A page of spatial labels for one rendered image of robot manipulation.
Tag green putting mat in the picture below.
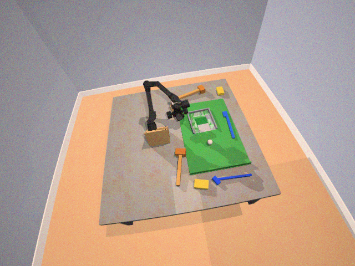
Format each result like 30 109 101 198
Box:
180 99 250 172

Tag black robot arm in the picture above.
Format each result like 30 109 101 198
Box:
143 80 190 131

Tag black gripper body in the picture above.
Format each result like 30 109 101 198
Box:
166 108 188 119

